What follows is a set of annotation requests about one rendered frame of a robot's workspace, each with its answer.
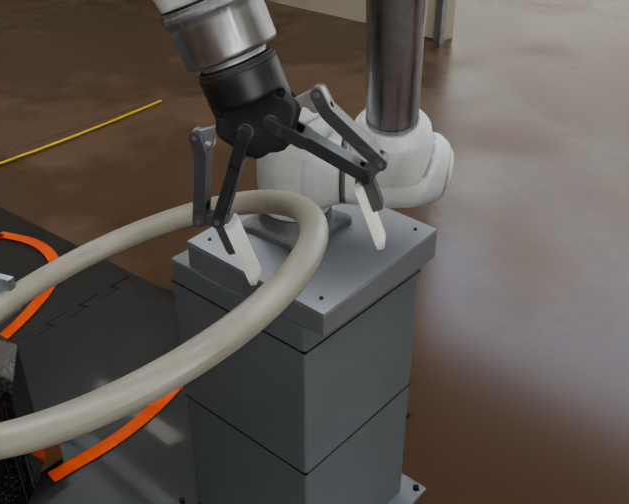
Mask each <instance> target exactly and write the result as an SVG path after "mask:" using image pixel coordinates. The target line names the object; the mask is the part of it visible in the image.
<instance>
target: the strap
mask: <svg viewBox="0 0 629 504"><path fill-rule="evenodd" d="M0 238H4V239H9V240H14V241H19V242H23V243H26V244H29V245H31V246H33V247H35V248H36V249H38V250H39V251H41V252H42V253H43V254H44V256H45V257H46V259H47V260H48V263H49V262H51V261H53V260H55V259H57V258H59V257H58V255H57V254H56V252H55V251H54V250H53V249H52V248H51V247H50V246H48V245H47V244H45V243H44V242H42V241H40V240H37V239H35V238H32V237H28V236H23V235H18V234H14V233H9V232H4V231H2V232H1V233H0ZM55 286H56V285H55ZM55 286H54V287H52V288H50V289H49V290H47V291H45V292H44V293H42V294H40V295H39V296H37V297H36V298H34V300H33V301H32V302H31V303H30V304H29V305H28V306H27V308H26V309H25V310H24V311H23V312H22V313H21V314H20V315H19V316H18V317H17V318H16V319H15V320H14V321H13V322H12V323H11V324H10V325H9V326H8V327H6V328H5V329H4V330H3V331H2V332H1V333H0V335H2V336H3V337H5V338H7V339H8V338H10V337H11V336H12V335H13V334H14V333H15V332H16V331H17V330H18V329H19V328H20V327H22V326H23V325H24V324H25V323H26V322H27V321H28V320H29V319H30V317H31V316H32V315H33V314H34V313H35V312H36V311H37V310H38V309H39V308H40V306H41V305H42V304H43V303H44V302H45V301H46V299H47V298H48V297H49V295H50V294H51V293H52V291H53V290H54V288H55ZM183 387H184V386H182V387H181V388H179V389H177V390H176V391H174V392H172V393H170V394H168V395H167V396H165V397H163V398H161V399H159V400H158V401H156V402H154V403H152V404H150V405H149V406H148V407H146V408H145V409H144V410H143V411H142V412H141V413H140V414H138V415H137V416H136V417H135V418H134V419H132V420H131V421H130V422H129V423H127V424H126V425H125V426H123V427H122V428H121V429H119V430H118V431H116V432H115V433H114V434H112V435H111V436H109V437H108V438H106V439H105V440H103V441H101V442H100V443H98V444H97V445H95V446H93V447H91V448H90V449H88V450H86V451H85V452H83V453H81V454H79V455H78V456H76V457H74V458H72V459H71V460H69V461H67V462H65V463H64V464H62V465H60V466H59V467H57V468H55V469H53V470H52V471H50V472H48V473H47V474H48V475H49V476H50V477H51V478H52V479H53V480H54V482H57V481H59V480H60V479H62V478H64V477H65V476H67V475H69V474H71V473H72V472H74V471H76V470H77V469H79V468H81V467H82V466H84V465H86V464H88V463H89V462H91V461H93V460H94V459H96V458H98V457H99V456H101V455H103V454H104V453H106V452H108V451H109V450H111V449H112V448H114V447H115V446H117V445H118V444H120V443H121V442H123V441H124V440H125V439H127V438H128V437H130V436H131V435H132V434H134V433H135V432H136V431H137V430H139V429H140V428H141V427H142V426H144V425H145V424H146V423H147V422H148V421H150V420H151V419H152V418H153V417H154V416H155V415H156V414H157V413H158V412H160V411H161V410H162V409H163V408H164V407H165V406H166V405H167V404H168V403H169V402H170V401H171V400H172V399H173V397H174V396H175V395H176V394H177V393H178V392H179V391H180V390H181V389H182V388H183Z"/></svg>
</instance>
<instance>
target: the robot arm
mask: <svg viewBox="0 0 629 504"><path fill-rule="evenodd" d="M153 2H154V3H155V5H156V7H157V9H158V10H159V12H160V14H161V15H163V16H162V18H163V23H164V26H165V28H167V30H168V32H169V34H170V37H171V39H172V41H173V43H174V46H175V48H176V50H177V52H178V55H179V57H180V59H181V61H182V64H183V66H184V68H185V70H186V71H188V72H197V71H202V74H201V75H200V76H199V78H200V79H199V80H198V81H199V83H200V86H201V88H202V90H203V92H204V95H205V97H206V99H207V102H208V104H209V106H210V108H211V111H212V112H213V114H214V116H215V120H216V124H215V125H211V126H206V127H205V126H204V125H198V126H197V127H196V128H195V129H194V130H193V131H192V132H191V133H190V134H189V136H188V139H189V142H190V145H191V148H192V151H193V154H194V175H193V215H192V222H193V225H194V226H195V227H197V228H201V227H202V226H211V227H213V228H215V229H216V231H217V233H218V235H219V237H220V239H221V241H222V244H223V246H224V248H225V250H226V252H227V253H228V254H229V255H232V254H235V253H236V255H237V257H238V259H239V262H240V264H241V266H242V268H243V270H244V272H245V275H246V277H247V279H248V281H249V283H250V285H252V286H253V285H256V284H257V282H258V280H259V278H260V276H261V274H262V268H261V266H260V264H259V262H258V259H257V257H256V255H255V253H254V250H253V248H252V246H251V244H250V241H249V239H248V237H247V235H246V233H245V232H247V233H252V234H254V235H257V236H259V237H261V238H263V239H265V240H267V241H269V242H271V243H274V244H276V245H278V246H280V247H282V248H284V249H286V250H288V251H290V252H291V251H292V249H293V248H294V246H295V244H296V242H297V240H298V237H299V233H300V227H299V224H298V223H297V222H296V221H295V220H293V219H291V218H289V217H285V216H281V215H275V214H255V215H254V216H252V217H249V218H247V219H244V220H242V221H240V219H239V217H238V215H237V214H236V213H235V214H232V215H231V216H230V217H228V216H229V214H230V210H231V207H232V204H233V201H234V198H235V194H236V191H237V188H238V185H239V182H240V179H241V176H242V173H243V170H244V166H245V163H246V161H247V159H248V157H250V158H255V160H256V169H257V185H258V190H283V191H289V192H294V193H297V194H300V195H303V196H305V197H307V198H309V199H311V200H312V201H314V202H315V203H316V204H317V205H318V206H319V207H320V208H321V210H322V211H323V213H324V215H325V217H326V219H327V223H328V232H329V235H328V237H330V236H331V235H333V234H334V233H335V232H337V231H338V230H340V229H342V228H344V227H346V226H349V225H351V224H352V216H351V215H350V214H348V213H344V212H340V211H337V210H335V209H332V206H333V205H337V204H340V203H344V204H353V205H358V206H361V209H362V211H363V214H364V217H365V219H366V222H367V225H368V227H369V230H370V232H371V235H372V238H373V240H374V243H375V246H376V248H377V250H382V249H384V247H385V241H386V234H385V231H384V228H383V226H382V223H381V220H380V218H379V215H378V212H377V211H380V210H382V209H383V208H410V207H417V206H422V205H425V204H429V203H432V202H434V201H437V200H439V199H440V198H441V197H442V196H443V195H445V194H446V193H447V192H448V190H449V187H450V183H451V179H452V173H453V165H454V152H453V150H452V148H451V147H450V144H449V142H448V141H447V140H446V139H445V138H444V137H443V136H442V135H441V134H439V133H435V132H433V131H432V126H431V122H430V120H429V118H428V116H427V115H426V114H425V113H424V112H423V111H422V110H421V109H419V105H420V91H421V76H422V62H423V48H424V34H425V23H426V16H427V2H428V0H366V109H364V110H363V111H362V112H361V113H360V114H359V115H358V116H357V118H356V120H355V122H354V121H353V120H352V119H351V118H350V117H349V116H348V115H347V114H346V113H345V112H344V111H343V110H342V109H341V108H340V107H339V106H338V105H337V104H336V103H335V102H334V101H333V99H332V97H331V95H330V93H329V91H328V89H327V87H326V85H325V84H324V83H321V82H319V83H317V84H315V86H314V87H313V88H312V89H311V90H309V91H307V92H305V93H302V94H300V95H298V96H297V95H295V94H294V93H293V92H292V90H291V89H290V87H289V84H288V82H287V79H286V77H285V74H284V71H283V69H282V66H281V64H280V61H279V59H278V56H277V54H276V51H275V49H274V48H272V47H271V46H266V43H268V42H269V41H271V40H272V39H273V38H274V37H275V36H276V30H275V27H274V25H273V22H272V20H271V17H270V14H269V12H268V9H267V7H266V4H265V2H264V0H153ZM216 137H219V138H220V139H222V140H223V141H225V142H226V143H228V144H229V145H231V146H232V147H233V150H232V153H231V157H230V160H229V163H228V169H227V172H226V175H225V178H224V182H223V185H222V188H221V191H220V194H219V198H218V201H217V204H216V207H215V210H211V189H212V161H213V149H212V148H213V147H214V146H215V144H216Z"/></svg>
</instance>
